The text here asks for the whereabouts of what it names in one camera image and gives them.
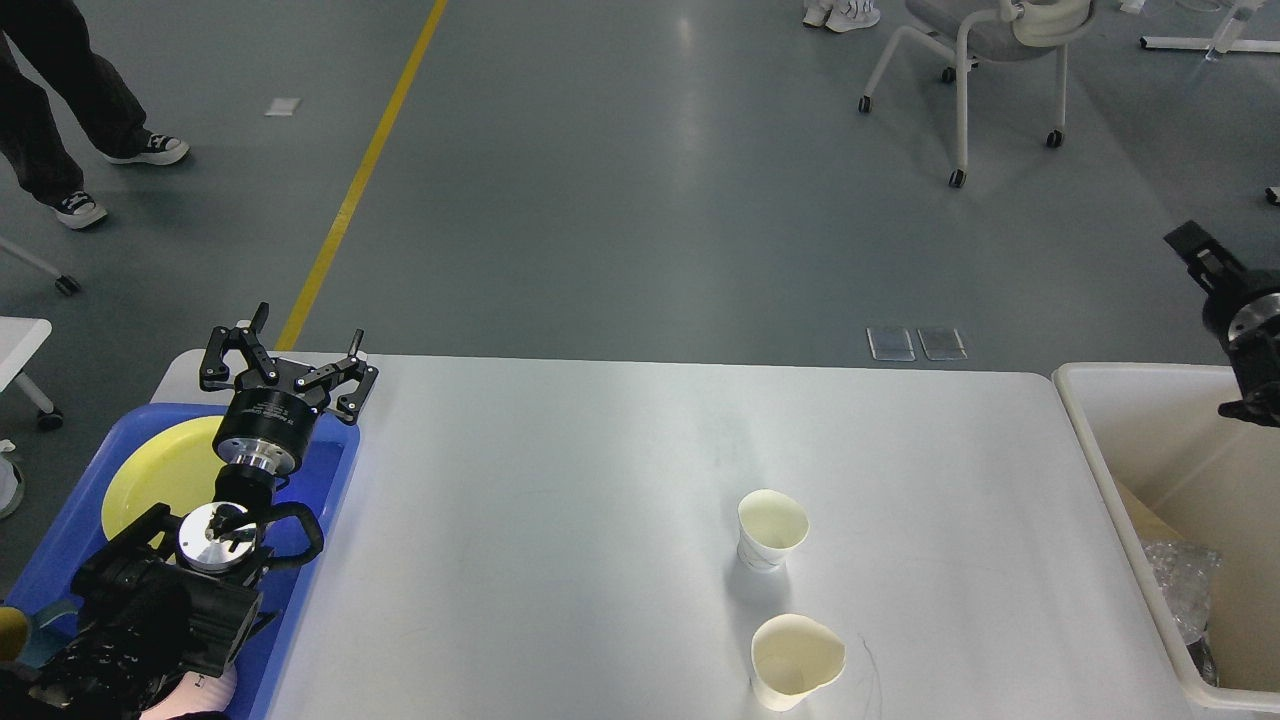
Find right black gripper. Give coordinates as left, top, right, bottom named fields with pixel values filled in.
left=1164, top=222, right=1279, bottom=351

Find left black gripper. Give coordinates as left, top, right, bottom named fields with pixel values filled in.
left=198, top=302, right=380, bottom=477

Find yellow plastic plate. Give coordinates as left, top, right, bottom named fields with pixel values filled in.
left=101, top=416, right=223, bottom=539

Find brown paper bag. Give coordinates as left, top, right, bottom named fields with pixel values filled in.
left=1112, top=473, right=1279, bottom=714

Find pink mug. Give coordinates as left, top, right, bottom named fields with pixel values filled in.
left=140, top=666, right=238, bottom=719

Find dark teal mug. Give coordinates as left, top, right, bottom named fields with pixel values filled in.
left=1, top=600, right=78, bottom=667

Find white paper cup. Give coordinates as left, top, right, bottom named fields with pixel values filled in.
left=737, top=488, right=810, bottom=571
left=750, top=612, right=847, bottom=712

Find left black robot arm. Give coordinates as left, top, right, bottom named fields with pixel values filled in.
left=3, top=304, right=378, bottom=719

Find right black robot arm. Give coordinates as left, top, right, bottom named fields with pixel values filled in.
left=1164, top=222, right=1279, bottom=428

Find white plastic bin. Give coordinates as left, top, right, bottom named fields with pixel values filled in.
left=1052, top=363, right=1280, bottom=714

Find blue plastic tray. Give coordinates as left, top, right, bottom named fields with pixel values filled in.
left=6, top=404, right=360, bottom=719

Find white side table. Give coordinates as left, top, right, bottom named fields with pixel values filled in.
left=1, top=316, right=64, bottom=432

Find grey floor plates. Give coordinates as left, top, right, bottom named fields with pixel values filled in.
left=865, top=325, right=969, bottom=363

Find white wheeled chair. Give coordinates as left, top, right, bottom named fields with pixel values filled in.
left=858, top=1, right=1094, bottom=190

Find person in dark trousers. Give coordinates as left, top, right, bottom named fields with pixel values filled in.
left=0, top=0, right=191, bottom=231

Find person in white shoes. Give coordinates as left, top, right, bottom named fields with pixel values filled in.
left=803, top=1, right=882, bottom=35

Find white table frame base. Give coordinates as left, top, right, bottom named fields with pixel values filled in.
left=1138, top=1, right=1279, bottom=61

